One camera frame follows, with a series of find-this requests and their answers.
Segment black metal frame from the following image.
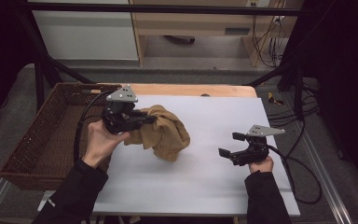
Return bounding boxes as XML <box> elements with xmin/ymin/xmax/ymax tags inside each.
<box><xmin>18</xmin><ymin>0</ymin><xmax>324</xmax><ymax>122</ymax></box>

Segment person's left hand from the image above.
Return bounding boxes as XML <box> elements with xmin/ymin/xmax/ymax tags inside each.
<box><xmin>81</xmin><ymin>119</ymin><xmax>131</xmax><ymax>170</ymax></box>

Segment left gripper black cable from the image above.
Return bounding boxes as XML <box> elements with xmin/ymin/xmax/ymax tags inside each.
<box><xmin>73</xmin><ymin>90</ymin><xmax>116</xmax><ymax>163</ymax></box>

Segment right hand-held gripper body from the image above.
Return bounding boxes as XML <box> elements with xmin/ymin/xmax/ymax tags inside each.
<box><xmin>228</xmin><ymin>124</ymin><xmax>286</xmax><ymax>167</ymax></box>

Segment person's right hand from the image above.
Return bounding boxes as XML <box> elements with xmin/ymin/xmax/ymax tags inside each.
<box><xmin>248</xmin><ymin>155</ymin><xmax>275</xmax><ymax>175</ymax></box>

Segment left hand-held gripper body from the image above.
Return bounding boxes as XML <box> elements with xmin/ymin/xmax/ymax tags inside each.
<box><xmin>102</xmin><ymin>84</ymin><xmax>148</xmax><ymax>135</ymax></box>

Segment bundle of hanging cables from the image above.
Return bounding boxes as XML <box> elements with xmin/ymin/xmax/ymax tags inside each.
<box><xmin>251</xmin><ymin>13</ymin><xmax>289</xmax><ymax>68</ymax></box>

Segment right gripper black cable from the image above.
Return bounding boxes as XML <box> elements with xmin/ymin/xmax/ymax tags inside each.
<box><xmin>268</xmin><ymin>118</ymin><xmax>324</xmax><ymax>205</ymax></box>

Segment black floor cables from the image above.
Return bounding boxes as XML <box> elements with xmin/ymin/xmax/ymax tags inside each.
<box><xmin>267</xmin><ymin>83</ymin><xmax>322</xmax><ymax>123</ymax></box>

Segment white power strip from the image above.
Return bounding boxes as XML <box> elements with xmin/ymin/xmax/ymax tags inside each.
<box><xmin>245</xmin><ymin>0</ymin><xmax>272</xmax><ymax>8</ymax></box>

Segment black curtain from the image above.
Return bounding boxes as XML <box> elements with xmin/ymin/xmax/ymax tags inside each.
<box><xmin>283</xmin><ymin>0</ymin><xmax>358</xmax><ymax>189</ymax></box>
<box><xmin>0</xmin><ymin>0</ymin><xmax>35</xmax><ymax>135</ymax></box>

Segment brown woven basket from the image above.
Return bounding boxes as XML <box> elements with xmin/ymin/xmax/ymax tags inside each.
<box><xmin>0</xmin><ymin>82</ymin><xmax>123</xmax><ymax>191</ymax></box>

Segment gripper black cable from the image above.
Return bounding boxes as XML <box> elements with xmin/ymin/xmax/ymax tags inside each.
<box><xmin>268</xmin><ymin>118</ymin><xmax>324</xmax><ymax>205</ymax></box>
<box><xmin>73</xmin><ymin>90</ymin><xmax>116</xmax><ymax>163</ymax></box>

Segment tan cloth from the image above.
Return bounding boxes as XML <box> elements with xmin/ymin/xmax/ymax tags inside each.
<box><xmin>123</xmin><ymin>105</ymin><xmax>191</xmax><ymax>162</ymax></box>

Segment white table board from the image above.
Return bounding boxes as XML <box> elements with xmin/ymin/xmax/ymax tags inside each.
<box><xmin>92</xmin><ymin>94</ymin><xmax>301</xmax><ymax>217</ymax></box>

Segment wooden table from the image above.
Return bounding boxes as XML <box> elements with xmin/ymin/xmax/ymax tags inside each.
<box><xmin>97</xmin><ymin>82</ymin><xmax>258</xmax><ymax>99</ymax></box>

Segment white cabinet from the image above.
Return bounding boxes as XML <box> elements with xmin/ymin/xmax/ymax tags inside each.
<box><xmin>32</xmin><ymin>0</ymin><xmax>139</xmax><ymax>62</ymax></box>

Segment yellow black tape piece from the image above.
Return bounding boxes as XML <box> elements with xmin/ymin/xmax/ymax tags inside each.
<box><xmin>268</xmin><ymin>91</ymin><xmax>285</xmax><ymax>106</ymax></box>

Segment light wooden desk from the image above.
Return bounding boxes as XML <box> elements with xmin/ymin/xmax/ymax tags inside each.
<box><xmin>129</xmin><ymin>0</ymin><xmax>306</xmax><ymax>68</ymax></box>

